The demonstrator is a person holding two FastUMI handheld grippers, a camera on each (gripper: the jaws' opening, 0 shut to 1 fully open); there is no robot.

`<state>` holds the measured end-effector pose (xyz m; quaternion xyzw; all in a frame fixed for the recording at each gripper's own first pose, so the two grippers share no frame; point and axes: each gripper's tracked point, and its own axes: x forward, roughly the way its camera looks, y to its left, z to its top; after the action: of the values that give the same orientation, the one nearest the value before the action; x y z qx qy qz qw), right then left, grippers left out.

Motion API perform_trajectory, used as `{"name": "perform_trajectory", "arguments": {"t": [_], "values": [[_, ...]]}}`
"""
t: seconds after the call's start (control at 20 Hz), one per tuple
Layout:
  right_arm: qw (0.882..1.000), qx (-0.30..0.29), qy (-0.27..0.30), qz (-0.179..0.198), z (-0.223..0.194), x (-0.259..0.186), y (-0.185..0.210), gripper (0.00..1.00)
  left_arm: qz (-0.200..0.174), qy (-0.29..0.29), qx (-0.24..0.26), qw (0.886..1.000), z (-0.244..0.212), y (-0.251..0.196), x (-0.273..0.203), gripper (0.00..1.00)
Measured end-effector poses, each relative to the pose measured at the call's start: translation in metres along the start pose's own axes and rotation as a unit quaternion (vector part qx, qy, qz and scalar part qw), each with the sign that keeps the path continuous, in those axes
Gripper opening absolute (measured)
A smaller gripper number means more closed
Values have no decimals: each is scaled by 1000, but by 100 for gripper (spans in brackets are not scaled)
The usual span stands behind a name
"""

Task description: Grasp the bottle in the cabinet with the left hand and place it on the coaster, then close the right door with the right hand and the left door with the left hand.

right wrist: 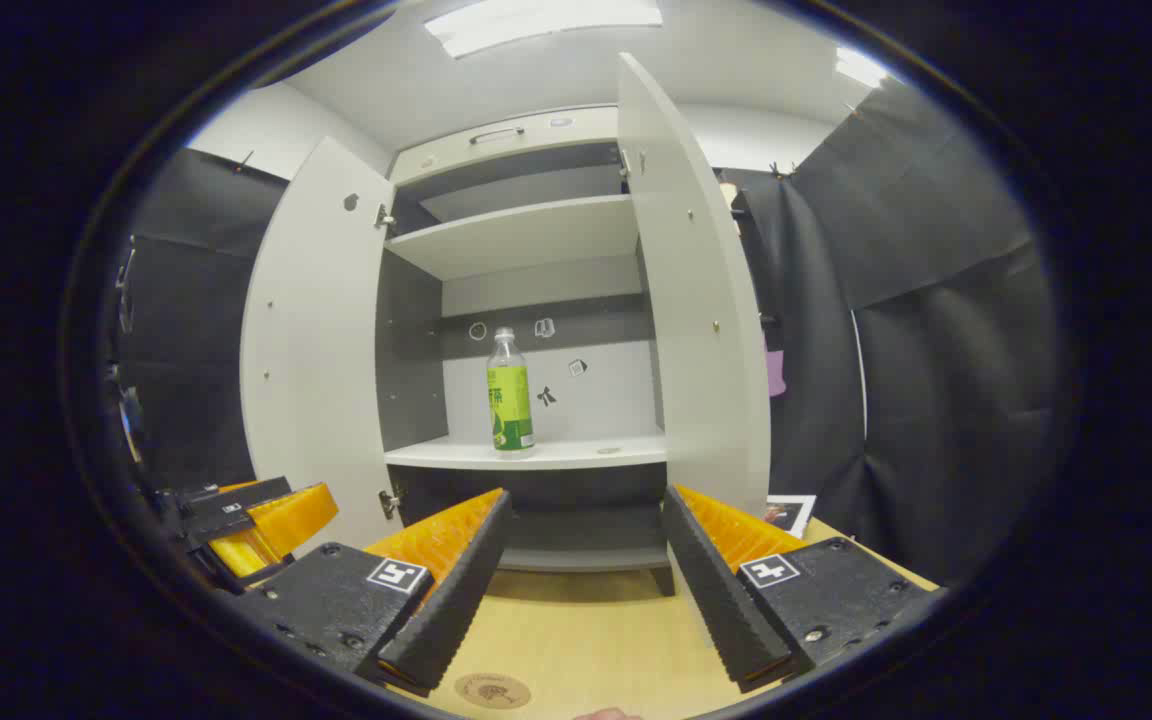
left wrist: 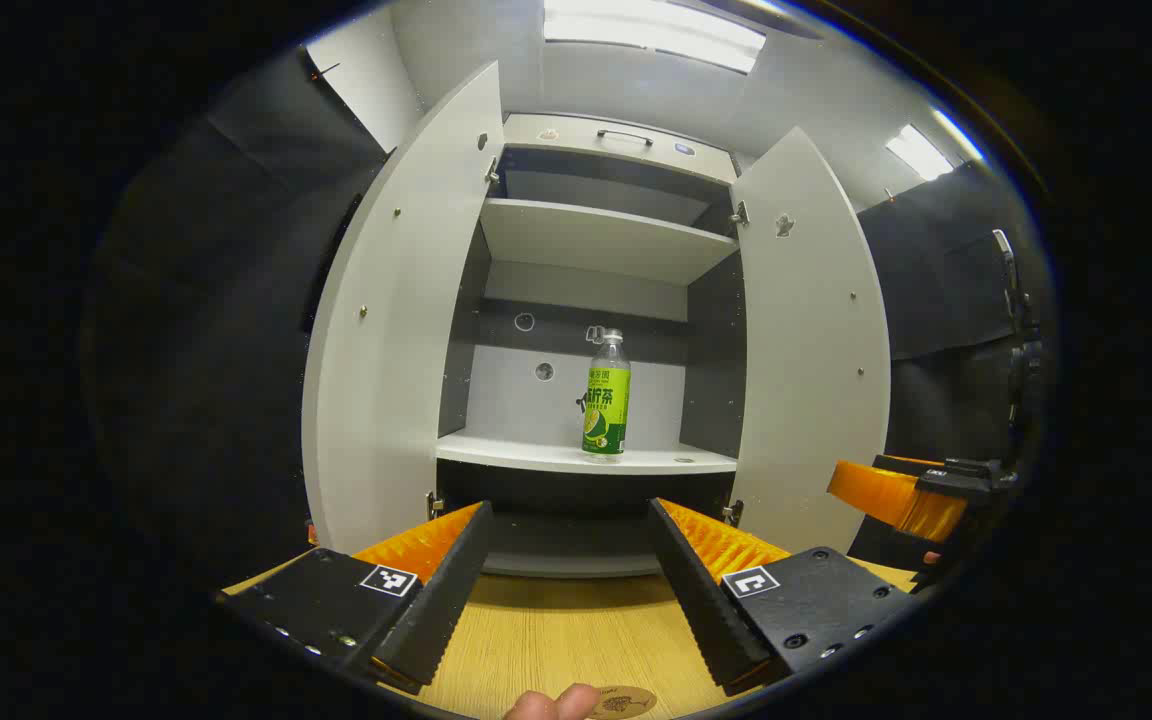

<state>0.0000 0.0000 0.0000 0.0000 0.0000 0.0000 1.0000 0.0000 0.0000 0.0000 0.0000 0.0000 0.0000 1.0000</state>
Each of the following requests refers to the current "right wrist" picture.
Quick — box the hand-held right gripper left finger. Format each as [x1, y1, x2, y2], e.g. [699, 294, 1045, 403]
[236, 488, 514, 698]

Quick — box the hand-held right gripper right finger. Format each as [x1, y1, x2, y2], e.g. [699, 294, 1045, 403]
[662, 484, 942, 693]

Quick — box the round brown coaster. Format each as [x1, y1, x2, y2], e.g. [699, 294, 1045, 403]
[454, 673, 532, 711]

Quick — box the white cabinet door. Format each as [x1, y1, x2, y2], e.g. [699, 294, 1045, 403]
[239, 137, 399, 551]
[616, 52, 772, 521]

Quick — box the green label plastic bottle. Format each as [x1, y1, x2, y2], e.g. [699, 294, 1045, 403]
[486, 327, 535, 453]

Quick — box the white cabinet shelf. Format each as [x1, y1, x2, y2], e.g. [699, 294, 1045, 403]
[384, 435, 668, 471]
[386, 195, 639, 281]

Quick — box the white and grey cabinet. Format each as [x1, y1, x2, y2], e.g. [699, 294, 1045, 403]
[376, 105, 679, 601]

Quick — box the white portrait cover book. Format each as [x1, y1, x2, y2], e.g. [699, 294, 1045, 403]
[764, 494, 818, 539]

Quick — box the dark equipment stand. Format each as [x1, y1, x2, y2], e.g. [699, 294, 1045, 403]
[112, 245, 143, 466]

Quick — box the small ceiling light panel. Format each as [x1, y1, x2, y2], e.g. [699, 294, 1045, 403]
[834, 47, 889, 89]

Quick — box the long ceiling light panel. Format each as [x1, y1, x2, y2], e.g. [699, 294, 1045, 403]
[424, 0, 664, 59]

